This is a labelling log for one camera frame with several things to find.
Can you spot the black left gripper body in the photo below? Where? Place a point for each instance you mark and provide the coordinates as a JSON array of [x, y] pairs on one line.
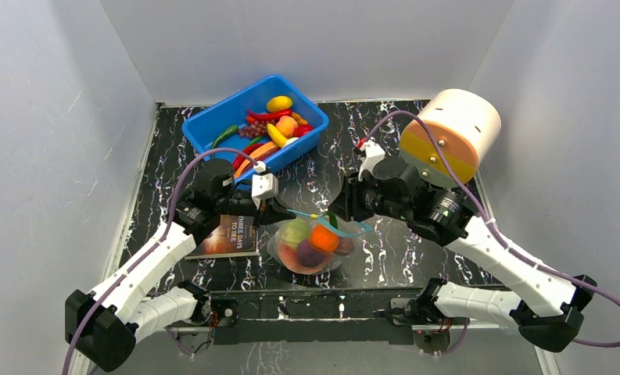
[[234, 204]]

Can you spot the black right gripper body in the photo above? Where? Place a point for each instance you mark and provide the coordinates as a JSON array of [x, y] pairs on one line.
[[353, 197]]

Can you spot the green toy cabbage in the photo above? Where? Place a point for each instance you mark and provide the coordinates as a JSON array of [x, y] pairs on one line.
[[292, 232]]

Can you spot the clear zip top bag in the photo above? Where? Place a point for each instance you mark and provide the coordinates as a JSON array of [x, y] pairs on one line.
[[286, 256]]

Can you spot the orange toy orange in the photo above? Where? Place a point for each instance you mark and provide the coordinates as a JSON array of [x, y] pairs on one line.
[[323, 240]]

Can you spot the purple toy eggplant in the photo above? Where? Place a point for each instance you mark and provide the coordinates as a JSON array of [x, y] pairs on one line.
[[309, 257]]

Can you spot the brown toy kiwi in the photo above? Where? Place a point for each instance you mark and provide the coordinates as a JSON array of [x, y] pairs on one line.
[[345, 247]]

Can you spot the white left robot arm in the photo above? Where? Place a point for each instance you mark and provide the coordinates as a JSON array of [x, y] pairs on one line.
[[105, 323]]

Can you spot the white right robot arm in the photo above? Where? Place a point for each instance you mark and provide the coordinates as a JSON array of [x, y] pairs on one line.
[[546, 310]]

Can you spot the three days to see book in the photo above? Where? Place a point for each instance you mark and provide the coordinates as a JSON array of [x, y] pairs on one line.
[[235, 236]]

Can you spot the yellow toy banana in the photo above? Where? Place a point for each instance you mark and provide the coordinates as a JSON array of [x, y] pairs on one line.
[[276, 135]]

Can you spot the blue plastic bin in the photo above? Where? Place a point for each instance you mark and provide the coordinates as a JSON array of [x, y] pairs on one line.
[[202, 128]]

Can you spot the purple toy grape bunch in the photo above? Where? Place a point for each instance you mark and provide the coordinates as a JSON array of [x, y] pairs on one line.
[[253, 130]]

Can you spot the red toy tomato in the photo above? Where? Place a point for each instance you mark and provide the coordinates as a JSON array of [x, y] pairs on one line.
[[302, 130]]

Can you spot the orange toy peach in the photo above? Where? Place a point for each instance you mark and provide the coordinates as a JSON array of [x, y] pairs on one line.
[[287, 125]]

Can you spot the dark green toy pepper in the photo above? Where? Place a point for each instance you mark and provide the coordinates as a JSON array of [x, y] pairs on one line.
[[224, 135]]

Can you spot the red toy chili pepper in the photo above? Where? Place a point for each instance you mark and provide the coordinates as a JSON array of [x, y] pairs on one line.
[[266, 117]]

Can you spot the cream cylinder with coloured face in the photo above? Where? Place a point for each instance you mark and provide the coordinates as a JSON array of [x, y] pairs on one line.
[[465, 126]]

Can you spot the yellow toy lemon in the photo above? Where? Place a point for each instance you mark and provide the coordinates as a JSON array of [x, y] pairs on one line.
[[279, 103]]

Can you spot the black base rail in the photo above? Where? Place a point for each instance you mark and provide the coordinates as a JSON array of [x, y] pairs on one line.
[[324, 315]]

